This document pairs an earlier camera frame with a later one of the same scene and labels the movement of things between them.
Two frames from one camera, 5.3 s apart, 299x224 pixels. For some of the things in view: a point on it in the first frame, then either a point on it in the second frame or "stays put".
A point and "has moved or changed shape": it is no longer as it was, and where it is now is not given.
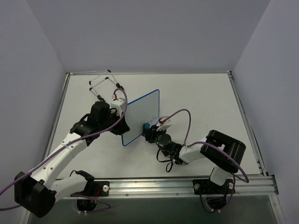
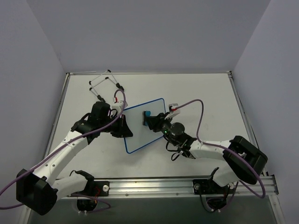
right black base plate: (204, 186) stays put
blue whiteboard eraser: (145, 126) to (145, 114)
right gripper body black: (149, 133) to (151, 120)
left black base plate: (100, 188) stays put
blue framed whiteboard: (144, 110) has moved or changed shape
